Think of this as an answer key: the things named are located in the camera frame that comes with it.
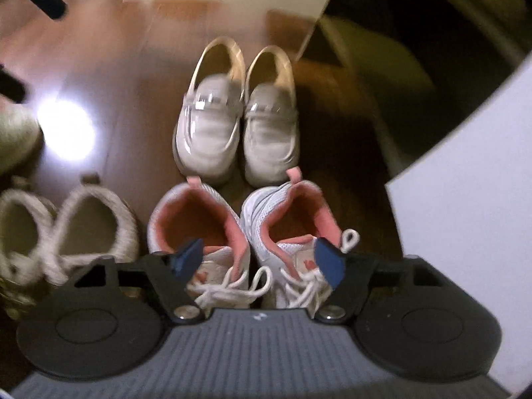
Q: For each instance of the beige loafer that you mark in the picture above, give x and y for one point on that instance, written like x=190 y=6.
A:
x=270 y=141
x=210 y=133

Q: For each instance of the white pink sneaker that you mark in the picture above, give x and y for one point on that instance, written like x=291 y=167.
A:
x=282 y=224
x=208 y=224

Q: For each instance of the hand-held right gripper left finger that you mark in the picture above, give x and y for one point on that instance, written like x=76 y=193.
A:
x=189 y=257

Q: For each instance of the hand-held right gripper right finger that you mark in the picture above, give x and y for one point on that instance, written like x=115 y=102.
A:
x=330 y=259

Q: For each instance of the shoe cabinet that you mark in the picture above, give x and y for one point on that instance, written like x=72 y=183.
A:
x=415 y=29

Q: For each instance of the beige fabric slipper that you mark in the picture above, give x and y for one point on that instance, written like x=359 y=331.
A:
x=16 y=141

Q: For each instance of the fur-lined brown shoe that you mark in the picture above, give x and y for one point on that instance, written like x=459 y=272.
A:
x=18 y=237
x=97 y=232

